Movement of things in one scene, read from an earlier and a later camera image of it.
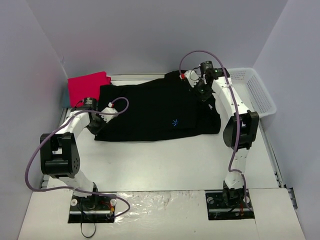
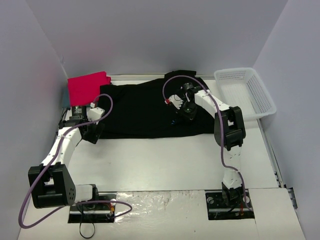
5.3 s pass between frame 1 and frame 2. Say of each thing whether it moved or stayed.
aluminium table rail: stayed
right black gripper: moved
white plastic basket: stayed
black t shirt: stayed
